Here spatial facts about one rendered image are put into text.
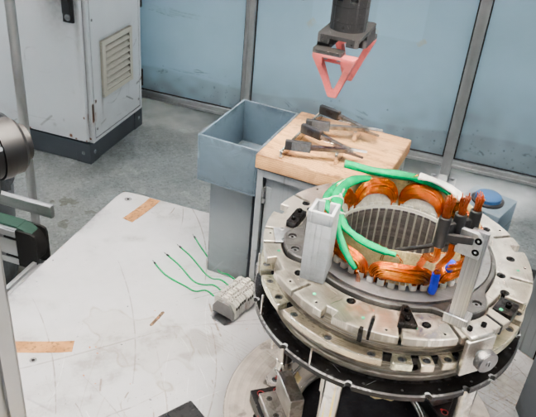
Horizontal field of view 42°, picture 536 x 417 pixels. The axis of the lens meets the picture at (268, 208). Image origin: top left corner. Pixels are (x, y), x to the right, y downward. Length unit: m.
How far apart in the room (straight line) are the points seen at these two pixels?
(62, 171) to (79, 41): 0.59
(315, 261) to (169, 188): 2.32
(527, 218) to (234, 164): 2.27
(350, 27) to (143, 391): 0.62
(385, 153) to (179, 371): 0.47
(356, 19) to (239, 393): 0.57
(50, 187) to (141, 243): 1.75
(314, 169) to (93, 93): 2.15
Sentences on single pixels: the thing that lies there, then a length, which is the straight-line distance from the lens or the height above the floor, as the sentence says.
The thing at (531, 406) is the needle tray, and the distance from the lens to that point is 1.10.
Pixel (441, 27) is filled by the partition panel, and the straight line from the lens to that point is 3.07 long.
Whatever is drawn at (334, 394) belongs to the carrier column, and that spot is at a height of 0.97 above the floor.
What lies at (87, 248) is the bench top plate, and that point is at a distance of 1.35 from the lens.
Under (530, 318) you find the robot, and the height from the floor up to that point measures 0.77.
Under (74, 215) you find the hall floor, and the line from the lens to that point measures 2.88.
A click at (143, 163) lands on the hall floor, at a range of 3.23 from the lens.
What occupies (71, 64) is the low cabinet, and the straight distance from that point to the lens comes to 3.06.
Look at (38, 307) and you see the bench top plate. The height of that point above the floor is 0.78.
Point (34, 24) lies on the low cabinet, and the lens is 3.10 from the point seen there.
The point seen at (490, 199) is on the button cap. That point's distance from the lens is 1.10.
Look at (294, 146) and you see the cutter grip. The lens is 1.05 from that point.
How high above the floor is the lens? 1.56
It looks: 32 degrees down
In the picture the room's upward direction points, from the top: 5 degrees clockwise
